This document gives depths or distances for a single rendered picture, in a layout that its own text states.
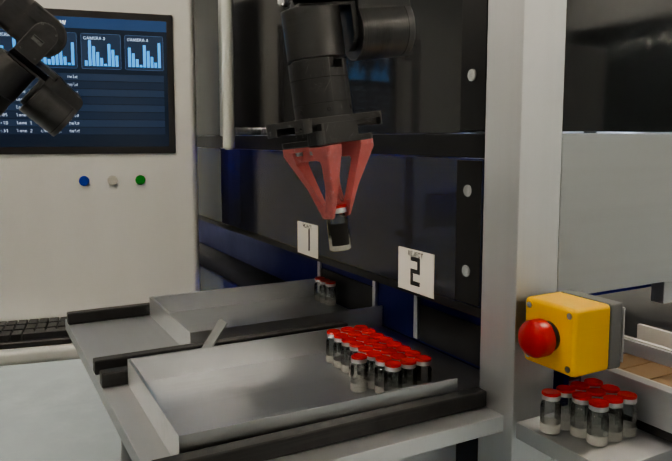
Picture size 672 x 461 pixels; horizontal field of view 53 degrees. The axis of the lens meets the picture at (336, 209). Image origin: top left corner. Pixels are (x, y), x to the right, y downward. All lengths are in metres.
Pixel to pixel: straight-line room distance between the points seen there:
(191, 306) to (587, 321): 0.79
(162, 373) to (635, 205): 0.65
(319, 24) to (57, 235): 1.07
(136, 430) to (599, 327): 0.51
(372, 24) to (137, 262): 1.07
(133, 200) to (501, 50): 1.02
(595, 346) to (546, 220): 0.15
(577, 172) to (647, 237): 0.16
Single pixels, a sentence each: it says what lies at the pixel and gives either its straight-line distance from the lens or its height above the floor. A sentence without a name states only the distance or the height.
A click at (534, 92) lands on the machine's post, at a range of 0.79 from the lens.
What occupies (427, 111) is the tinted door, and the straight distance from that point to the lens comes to 0.92.
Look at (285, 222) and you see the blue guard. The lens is 1.32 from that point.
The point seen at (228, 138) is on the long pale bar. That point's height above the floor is 1.20.
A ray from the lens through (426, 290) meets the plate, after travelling 0.92.
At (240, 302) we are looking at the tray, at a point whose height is 0.88.
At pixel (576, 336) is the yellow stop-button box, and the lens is 0.73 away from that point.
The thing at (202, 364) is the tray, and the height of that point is 0.89.
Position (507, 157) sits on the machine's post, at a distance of 0.79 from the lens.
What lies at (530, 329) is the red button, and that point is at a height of 1.01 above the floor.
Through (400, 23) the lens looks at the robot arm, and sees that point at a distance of 0.68.
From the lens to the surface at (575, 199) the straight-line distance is 0.84.
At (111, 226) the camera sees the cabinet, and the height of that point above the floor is 1.01.
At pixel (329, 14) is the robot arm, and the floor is 1.32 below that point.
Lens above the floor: 1.20
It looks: 6 degrees down
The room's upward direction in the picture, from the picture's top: straight up
